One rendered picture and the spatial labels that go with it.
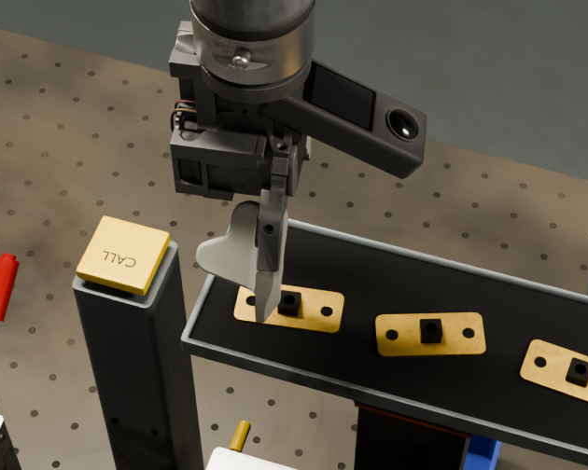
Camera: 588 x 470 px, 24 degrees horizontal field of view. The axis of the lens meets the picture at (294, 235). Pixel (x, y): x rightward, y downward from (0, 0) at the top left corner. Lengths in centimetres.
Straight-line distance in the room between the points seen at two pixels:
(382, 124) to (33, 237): 89
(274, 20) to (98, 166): 101
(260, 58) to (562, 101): 203
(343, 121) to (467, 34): 205
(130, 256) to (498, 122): 171
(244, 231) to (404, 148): 12
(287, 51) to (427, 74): 202
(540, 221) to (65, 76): 67
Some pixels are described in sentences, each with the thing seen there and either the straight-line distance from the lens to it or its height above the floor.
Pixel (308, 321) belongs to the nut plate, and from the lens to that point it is 107.
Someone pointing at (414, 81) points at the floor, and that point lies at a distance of 281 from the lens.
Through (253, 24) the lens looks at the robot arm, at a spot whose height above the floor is 151.
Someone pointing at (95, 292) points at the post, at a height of 114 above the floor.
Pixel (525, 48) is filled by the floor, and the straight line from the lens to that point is 290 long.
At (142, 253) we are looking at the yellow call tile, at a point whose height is 116.
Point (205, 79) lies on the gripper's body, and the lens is 85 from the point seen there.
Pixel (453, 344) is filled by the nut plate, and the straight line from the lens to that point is 107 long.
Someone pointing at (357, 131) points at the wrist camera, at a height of 140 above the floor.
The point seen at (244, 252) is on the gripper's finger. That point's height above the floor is 131.
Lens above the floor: 207
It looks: 54 degrees down
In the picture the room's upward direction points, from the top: straight up
